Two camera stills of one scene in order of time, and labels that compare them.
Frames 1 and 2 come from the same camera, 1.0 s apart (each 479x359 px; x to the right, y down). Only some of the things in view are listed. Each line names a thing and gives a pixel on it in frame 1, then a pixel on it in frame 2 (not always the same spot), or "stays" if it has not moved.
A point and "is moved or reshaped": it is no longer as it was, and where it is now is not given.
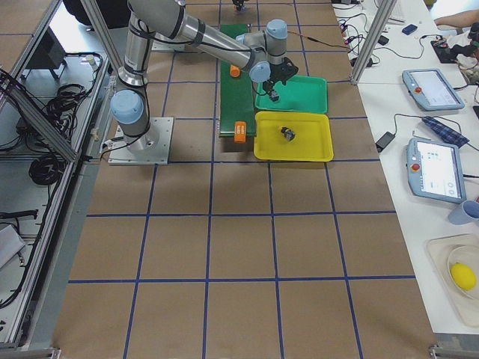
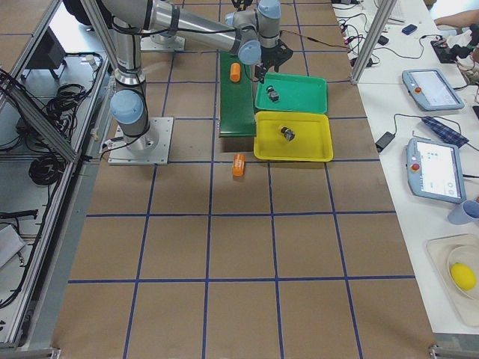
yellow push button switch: [288, 132] stays
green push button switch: [275, 96] stays
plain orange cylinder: [234, 71] is moved or reshaped
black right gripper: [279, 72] to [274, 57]
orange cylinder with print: [240, 131] to [239, 163]
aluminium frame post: [378, 26] stays
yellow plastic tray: [313, 140] stays
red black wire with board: [320, 42] stays
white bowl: [468, 254] stays
